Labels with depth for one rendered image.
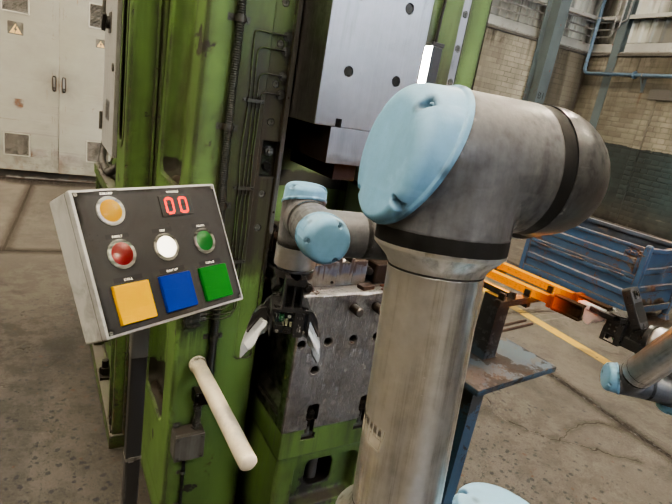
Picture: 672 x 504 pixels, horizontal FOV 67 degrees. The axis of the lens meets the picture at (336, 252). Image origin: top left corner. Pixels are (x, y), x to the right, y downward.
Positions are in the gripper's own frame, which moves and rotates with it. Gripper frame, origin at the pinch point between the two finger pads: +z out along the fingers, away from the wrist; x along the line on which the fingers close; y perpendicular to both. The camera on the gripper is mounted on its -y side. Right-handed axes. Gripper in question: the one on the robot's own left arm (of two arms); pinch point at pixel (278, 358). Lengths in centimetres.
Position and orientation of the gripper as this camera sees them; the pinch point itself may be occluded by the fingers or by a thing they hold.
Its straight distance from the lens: 102.1
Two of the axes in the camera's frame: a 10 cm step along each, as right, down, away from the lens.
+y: 1.7, 3.1, -9.3
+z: -1.6, 9.4, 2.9
